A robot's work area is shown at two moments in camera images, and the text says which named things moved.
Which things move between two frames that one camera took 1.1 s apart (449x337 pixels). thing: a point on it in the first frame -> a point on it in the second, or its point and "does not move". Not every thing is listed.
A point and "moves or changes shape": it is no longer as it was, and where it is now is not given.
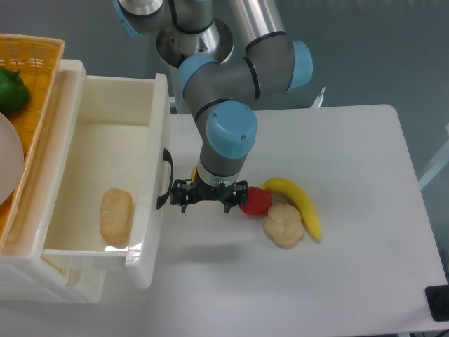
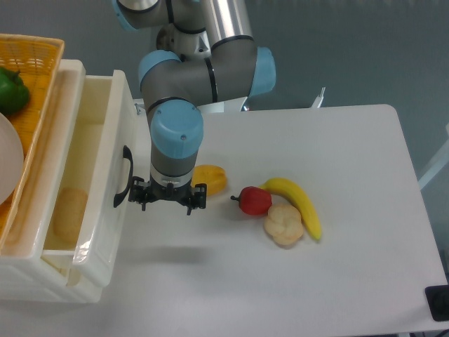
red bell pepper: [258, 201] does not move
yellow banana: [286, 187] does not move
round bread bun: [283, 224] does not move
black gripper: [198, 189] -> [142, 192]
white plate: [12, 161] does not move
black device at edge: [438, 300] does not move
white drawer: [111, 181] moves or changes shape
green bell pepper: [14, 93] does not move
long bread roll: [116, 217] -> [69, 213]
